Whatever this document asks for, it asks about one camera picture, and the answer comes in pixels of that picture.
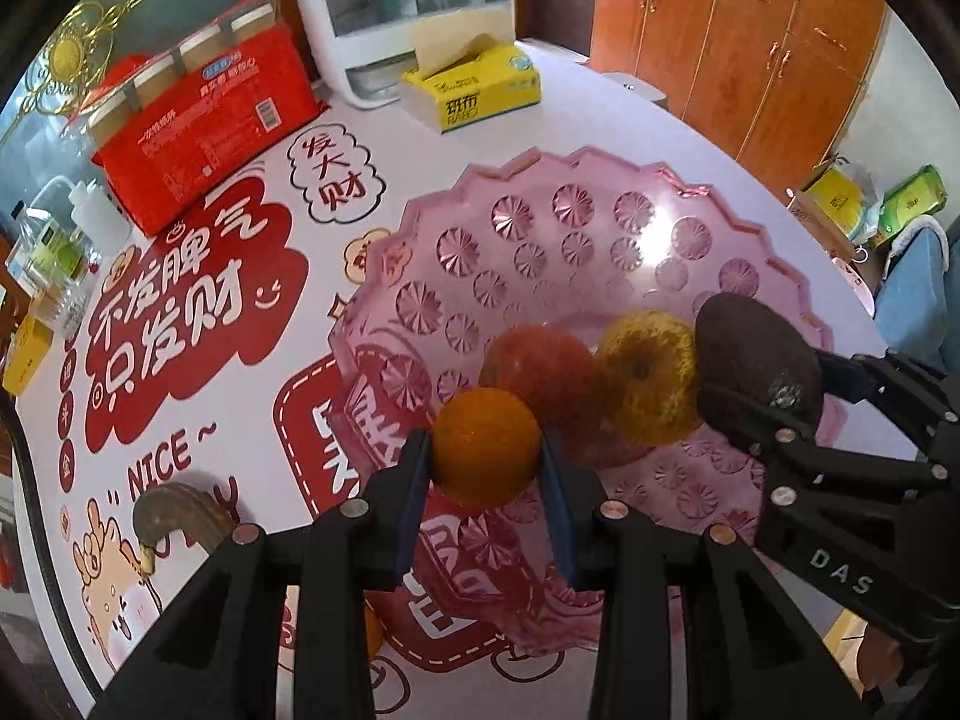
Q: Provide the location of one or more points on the brown wooden cabinets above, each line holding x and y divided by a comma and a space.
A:
750, 37

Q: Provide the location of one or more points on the clear plastic oil bottle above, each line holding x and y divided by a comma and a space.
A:
41, 240

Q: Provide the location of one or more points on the small yellow box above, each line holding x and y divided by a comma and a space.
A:
26, 356

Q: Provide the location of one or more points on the white countertop dispenser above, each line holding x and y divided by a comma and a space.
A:
397, 15

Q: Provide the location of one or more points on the white squeeze bottle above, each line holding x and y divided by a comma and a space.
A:
94, 214

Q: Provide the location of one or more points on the blue sofa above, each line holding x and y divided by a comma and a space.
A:
919, 292

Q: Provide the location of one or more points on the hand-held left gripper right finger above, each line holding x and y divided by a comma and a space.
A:
561, 521

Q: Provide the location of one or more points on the pink plastic fruit bowl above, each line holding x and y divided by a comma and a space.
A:
570, 240

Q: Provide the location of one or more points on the clear drinking glass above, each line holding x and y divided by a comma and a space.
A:
67, 307

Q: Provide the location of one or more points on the open cardboard box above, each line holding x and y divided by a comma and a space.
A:
832, 195

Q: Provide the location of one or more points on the dark avocado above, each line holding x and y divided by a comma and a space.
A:
750, 360

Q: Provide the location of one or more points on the small orange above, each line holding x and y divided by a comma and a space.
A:
486, 446
373, 634

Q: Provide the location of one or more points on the gold door ornament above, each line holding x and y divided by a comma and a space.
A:
75, 45

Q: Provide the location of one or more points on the yellow tissue box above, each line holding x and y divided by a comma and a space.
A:
480, 86

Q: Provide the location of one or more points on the green carton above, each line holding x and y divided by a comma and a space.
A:
911, 199

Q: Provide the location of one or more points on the yellow spotted pear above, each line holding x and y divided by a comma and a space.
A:
645, 382

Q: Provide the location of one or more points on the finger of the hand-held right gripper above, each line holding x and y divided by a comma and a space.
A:
780, 465
844, 379

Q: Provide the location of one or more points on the red pack of cups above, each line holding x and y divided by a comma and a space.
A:
202, 120

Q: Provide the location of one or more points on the red apple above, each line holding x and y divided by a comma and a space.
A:
540, 382

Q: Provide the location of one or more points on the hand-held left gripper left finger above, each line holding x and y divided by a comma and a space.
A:
415, 499

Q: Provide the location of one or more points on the overripe brown banana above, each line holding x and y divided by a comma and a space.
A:
176, 514

